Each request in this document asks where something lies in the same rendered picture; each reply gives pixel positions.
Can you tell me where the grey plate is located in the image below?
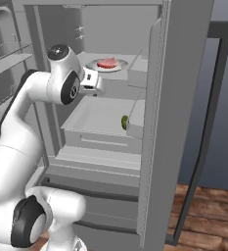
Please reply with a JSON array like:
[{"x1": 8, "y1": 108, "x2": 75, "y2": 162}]
[{"x1": 84, "y1": 58, "x2": 129, "y2": 74}]

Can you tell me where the grey fridge door with bins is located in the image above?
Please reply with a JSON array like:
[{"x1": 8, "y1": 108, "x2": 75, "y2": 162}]
[{"x1": 126, "y1": 0, "x2": 216, "y2": 251}]

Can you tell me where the grey fridge crisper drawer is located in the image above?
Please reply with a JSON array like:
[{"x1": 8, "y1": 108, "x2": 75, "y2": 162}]
[{"x1": 60, "y1": 95, "x2": 147, "y2": 155}]

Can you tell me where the grey fridge door with shelves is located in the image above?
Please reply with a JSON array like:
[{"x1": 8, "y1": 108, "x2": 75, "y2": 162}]
[{"x1": 0, "y1": 0, "x2": 35, "y2": 155}]

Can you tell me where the black fridge door handle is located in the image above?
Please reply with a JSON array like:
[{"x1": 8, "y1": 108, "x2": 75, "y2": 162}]
[{"x1": 164, "y1": 21, "x2": 228, "y2": 247}]

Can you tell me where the grey fridge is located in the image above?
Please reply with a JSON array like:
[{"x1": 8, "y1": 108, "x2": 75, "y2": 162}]
[{"x1": 11, "y1": 0, "x2": 165, "y2": 251}]

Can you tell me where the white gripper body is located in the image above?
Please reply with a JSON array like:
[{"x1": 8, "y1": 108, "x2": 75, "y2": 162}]
[{"x1": 79, "y1": 75, "x2": 105, "y2": 98}]

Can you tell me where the red raw steak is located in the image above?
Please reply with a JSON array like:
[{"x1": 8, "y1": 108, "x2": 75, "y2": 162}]
[{"x1": 96, "y1": 57, "x2": 119, "y2": 70}]

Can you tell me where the grey freezer drawer front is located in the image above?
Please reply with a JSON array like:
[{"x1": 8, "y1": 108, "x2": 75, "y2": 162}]
[{"x1": 39, "y1": 176, "x2": 141, "y2": 251}]

